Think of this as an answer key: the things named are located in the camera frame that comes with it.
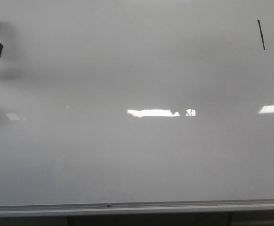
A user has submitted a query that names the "white glossy whiteboard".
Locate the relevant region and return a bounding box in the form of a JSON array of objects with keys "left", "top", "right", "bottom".
[{"left": 0, "top": 0, "right": 274, "bottom": 206}]

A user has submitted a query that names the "grey aluminium marker tray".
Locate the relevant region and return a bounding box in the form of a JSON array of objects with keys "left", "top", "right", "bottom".
[{"left": 0, "top": 199, "right": 274, "bottom": 218}]

